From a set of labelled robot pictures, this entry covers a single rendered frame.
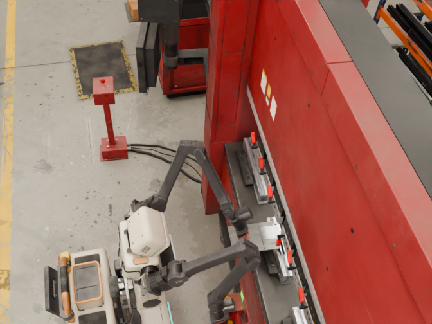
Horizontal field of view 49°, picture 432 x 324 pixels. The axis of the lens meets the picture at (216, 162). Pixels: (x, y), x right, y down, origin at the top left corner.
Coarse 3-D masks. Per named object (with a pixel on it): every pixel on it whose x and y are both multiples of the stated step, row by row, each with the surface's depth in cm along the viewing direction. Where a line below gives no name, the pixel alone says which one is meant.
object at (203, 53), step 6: (204, 48) 351; (180, 54) 344; (186, 54) 345; (192, 54) 345; (198, 54) 346; (204, 54) 346; (180, 60) 344; (186, 60) 350; (192, 60) 350; (198, 60) 351; (204, 60) 341; (204, 66) 347; (204, 72) 343
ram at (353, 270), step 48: (288, 48) 214; (288, 96) 221; (288, 144) 227; (336, 144) 172; (288, 192) 235; (336, 192) 176; (336, 240) 180; (384, 240) 143; (336, 288) 185; (384, 288) 146
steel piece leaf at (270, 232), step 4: (260, 228) 276; (264, 228) 276; (268, 228) 277; (272, 228) 277; (260, 232) 274; (264, 232) 275; (268, 232) 275; (272, 232) 275; (276, 232) 275; (264, 236) 273; (268, 236) 273; (272, 236) 273; (276, 236) 274
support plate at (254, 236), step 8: (248, 224) 278; (256, 224) 278; (264, 224) 278; (272, 224) 279; (232, 232) 274; (256, 232) 275; (232, 240) 270; (256, 240) 271; (264, 240) 271; (272, 240) 272; (272, 248) 268
